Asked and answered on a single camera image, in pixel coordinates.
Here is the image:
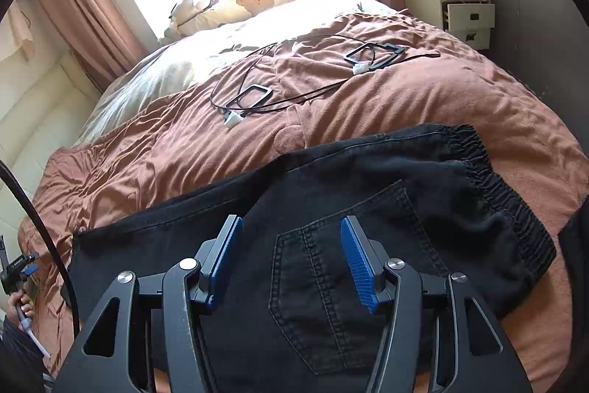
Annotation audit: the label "black rectangular frame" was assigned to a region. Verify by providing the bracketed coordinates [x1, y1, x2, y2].
[345, 42, 406, 69]
[225, 84, 273, 116]

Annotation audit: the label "thick black braided cable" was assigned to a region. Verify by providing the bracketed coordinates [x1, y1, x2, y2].
[0, 160, 82, 341]

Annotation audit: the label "pink curtain beside headboard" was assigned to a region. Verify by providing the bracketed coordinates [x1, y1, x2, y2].
[30, 0, 148, 94]

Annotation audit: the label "person's left hand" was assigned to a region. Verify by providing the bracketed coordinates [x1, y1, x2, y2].
[4, 289, 36, 321]

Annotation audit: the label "person's left forearm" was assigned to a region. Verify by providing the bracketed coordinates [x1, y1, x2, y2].
[0, 316, 52, 393]

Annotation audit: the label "cream plush toy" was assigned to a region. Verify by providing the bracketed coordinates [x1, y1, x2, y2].
[166, 0, 209, 39]

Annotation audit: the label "brown blanket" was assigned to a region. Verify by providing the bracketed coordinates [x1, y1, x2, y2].
[18, 8, 585, 393]

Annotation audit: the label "white nightstand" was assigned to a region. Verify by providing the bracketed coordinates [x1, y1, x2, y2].
[404, 0, 497, 50]

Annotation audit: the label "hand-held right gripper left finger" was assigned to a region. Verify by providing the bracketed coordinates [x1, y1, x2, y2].
[53, 215, 244, 393]

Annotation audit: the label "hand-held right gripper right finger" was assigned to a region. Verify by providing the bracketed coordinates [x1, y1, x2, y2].
[341, 215, 535, 393]

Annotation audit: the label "cream padded headboard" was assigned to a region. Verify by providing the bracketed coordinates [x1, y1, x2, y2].
[0, 52, 102, 228]

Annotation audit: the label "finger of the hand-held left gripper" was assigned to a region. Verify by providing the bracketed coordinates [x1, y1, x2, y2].
[7, 252, 40, 283]

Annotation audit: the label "black denim pants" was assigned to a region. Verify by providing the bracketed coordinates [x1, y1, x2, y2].
[69, 123, 557, 393]

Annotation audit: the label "folded black clothes stack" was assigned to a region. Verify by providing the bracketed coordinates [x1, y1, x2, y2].
[558, 197, 589, 284]

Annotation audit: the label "thin black cable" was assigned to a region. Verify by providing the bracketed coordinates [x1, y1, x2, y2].
[258, 50, 441, 114]
[209, 35, 369, 117]

